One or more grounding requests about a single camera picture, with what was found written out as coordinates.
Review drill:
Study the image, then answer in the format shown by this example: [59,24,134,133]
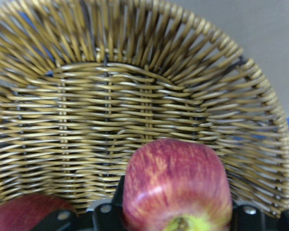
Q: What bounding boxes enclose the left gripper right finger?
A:
[229,200,289,231]

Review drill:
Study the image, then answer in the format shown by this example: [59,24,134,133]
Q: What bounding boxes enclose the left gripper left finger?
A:
[87,176,125,231]

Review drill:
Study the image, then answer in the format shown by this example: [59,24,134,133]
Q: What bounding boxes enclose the red yellow apple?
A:
[122,139,233,231]

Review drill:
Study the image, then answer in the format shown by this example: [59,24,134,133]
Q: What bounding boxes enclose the dark red apple in basket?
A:
[0,193,76,231]

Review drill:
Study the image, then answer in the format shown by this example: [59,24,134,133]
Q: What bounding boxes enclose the woven wicker basket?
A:
[0,0,289,216]

